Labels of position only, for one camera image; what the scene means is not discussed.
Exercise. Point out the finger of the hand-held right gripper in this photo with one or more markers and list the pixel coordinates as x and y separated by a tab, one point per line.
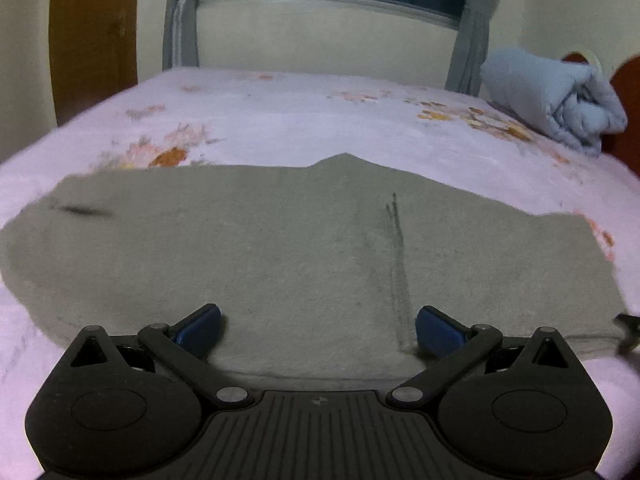
631	332

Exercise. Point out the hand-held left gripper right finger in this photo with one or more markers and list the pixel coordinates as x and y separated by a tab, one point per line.
436	331

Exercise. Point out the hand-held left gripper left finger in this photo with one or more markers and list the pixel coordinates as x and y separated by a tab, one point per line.
201	329

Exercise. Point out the grey pants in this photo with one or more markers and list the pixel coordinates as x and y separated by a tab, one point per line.
280	260

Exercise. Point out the red wooden headboard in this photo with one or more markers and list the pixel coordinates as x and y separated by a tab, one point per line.
627	145

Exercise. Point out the pink floral bedsheet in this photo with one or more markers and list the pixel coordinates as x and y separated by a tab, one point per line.
300	120

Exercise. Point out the rolled light blue quilt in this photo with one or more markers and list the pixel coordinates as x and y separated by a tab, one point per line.
555	95

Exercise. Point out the grey curtain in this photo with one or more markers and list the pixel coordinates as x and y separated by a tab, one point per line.
472	30
180	15

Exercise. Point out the brown wooden door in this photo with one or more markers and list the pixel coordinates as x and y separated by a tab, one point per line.
92	35

